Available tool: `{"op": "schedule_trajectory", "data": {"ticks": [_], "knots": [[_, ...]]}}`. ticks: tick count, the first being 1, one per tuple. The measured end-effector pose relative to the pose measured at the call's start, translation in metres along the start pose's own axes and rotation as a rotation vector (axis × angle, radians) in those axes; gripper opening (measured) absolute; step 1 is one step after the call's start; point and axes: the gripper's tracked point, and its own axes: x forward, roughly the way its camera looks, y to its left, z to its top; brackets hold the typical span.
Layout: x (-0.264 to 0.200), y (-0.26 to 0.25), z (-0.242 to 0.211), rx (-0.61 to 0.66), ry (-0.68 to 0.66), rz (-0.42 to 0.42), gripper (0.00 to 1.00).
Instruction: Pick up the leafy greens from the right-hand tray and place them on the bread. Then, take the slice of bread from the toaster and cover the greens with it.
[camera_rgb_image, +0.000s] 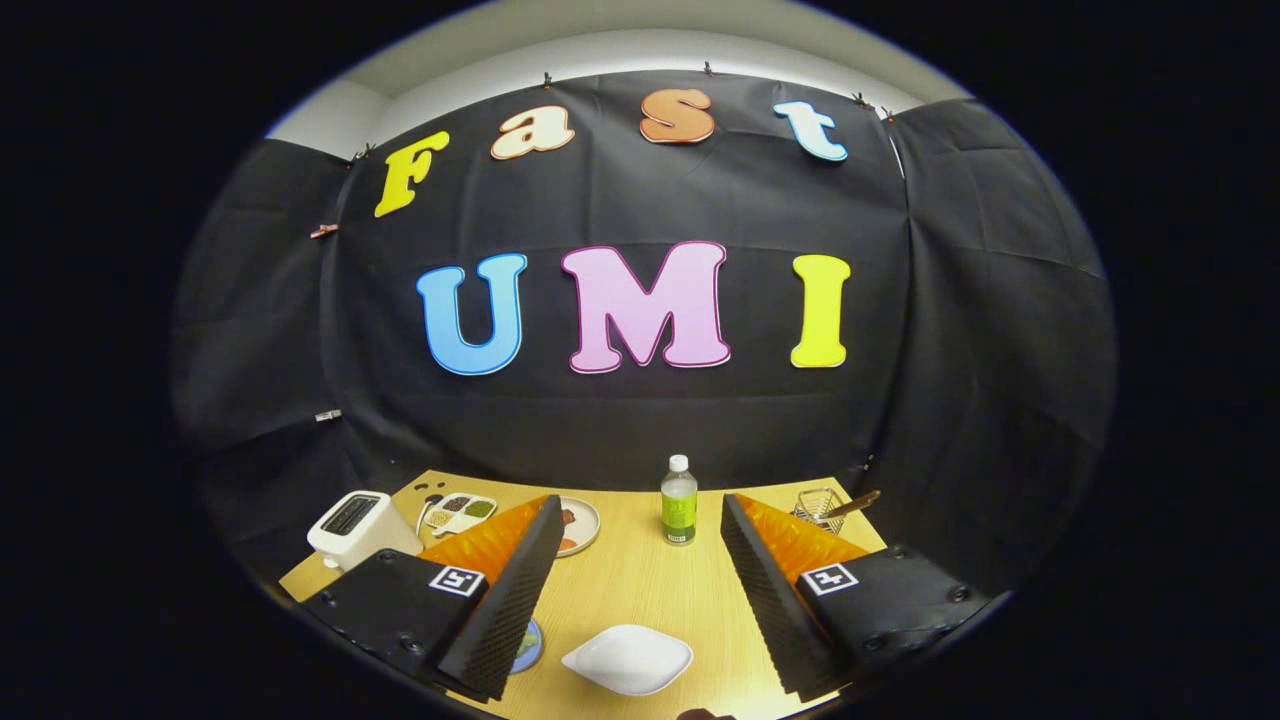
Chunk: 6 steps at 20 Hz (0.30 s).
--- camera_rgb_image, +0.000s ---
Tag white toaster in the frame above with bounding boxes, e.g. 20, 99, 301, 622
306, 490, 425, 572

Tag white divided bean tray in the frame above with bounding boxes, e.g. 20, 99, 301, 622
424, 492, 498, 538

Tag white square plate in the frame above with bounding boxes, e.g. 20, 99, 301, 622
561, 624, 694, 697

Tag round cream plate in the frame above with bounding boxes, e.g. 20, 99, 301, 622
555, 497, 602, 558

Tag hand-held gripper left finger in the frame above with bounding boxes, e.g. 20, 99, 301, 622
300, 494, 566, 703

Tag blue plate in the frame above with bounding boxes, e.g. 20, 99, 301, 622
510, 618, 545, 675

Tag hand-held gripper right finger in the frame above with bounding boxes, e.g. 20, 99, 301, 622
720, 492, 991, 704

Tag green label plastic bottle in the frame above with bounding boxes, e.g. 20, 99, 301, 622
660, 454, 699, 546

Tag black backdrop cloth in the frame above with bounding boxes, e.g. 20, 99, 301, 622
170, 68, 1116, 591

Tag wire basket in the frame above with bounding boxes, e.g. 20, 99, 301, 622
793, 487, 846, 534

